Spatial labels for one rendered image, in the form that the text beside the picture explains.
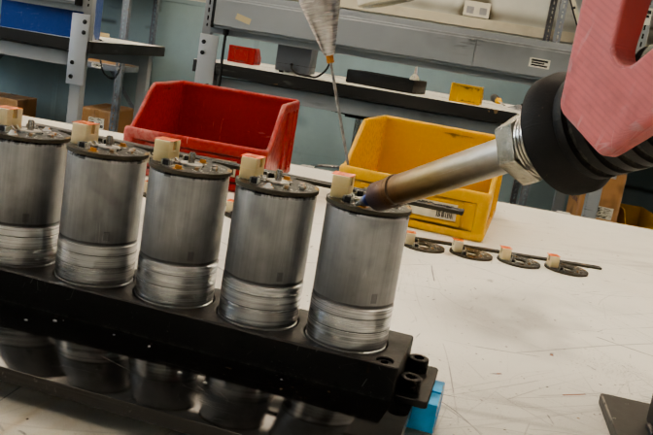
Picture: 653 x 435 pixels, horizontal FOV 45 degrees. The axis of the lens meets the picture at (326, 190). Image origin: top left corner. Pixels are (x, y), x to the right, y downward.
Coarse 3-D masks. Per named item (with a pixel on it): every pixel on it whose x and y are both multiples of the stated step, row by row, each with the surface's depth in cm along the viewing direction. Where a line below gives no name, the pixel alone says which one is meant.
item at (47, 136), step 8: (0, 128) 25; (8, 128) 25; (40, 128) 26; (0, 136) 24; (8, 136) 24; (16, 136) 24; (24, 136) 24; (32, 136) 24; (40, 136) 25; (48, 136) 25; (56, 136) 25; (64, 136) 26
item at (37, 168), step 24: (0, 144) 24; (24, 144) 24; (48, 144) 24; (0, 168) 24; (24, 168) 24; (48, 168) 25; (0, 192) 24; (24, 192) 24; (48, 192) 25; (0, 216) 25; (24, 216) 25; (48, 216) 25; (0, 240) 25; (24, 240) 25; (48, 240) 25; (0, 264) 25; (24, 264) 25; (48, 264) 26
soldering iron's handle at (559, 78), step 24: (648, 48) 14; (528, 96) 15; (552, 96) 15; (528, 120) 15; (552, 120) 15; (528, 144) 15; (552, 144) 15; (576, 144) 15; (648, 144) 13; (552, 168) 15; (576, 168) 15; (600, 168) 15; (624, 168) 14; (576, 192) 15
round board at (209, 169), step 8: (152, 160) 24; (168, 160) 23; (176, 160) 24; (160, 168) 23; (168, 168) 23; (184, 168) 23; (192, 168) 24; (200, 168) 23; (208, 168) 24; (216, 168) 24; (224, 168) 24; (192, 176) 23; (200, 176) 23; (208, 176) 23; (216, 176) 23; (224, 176) 24
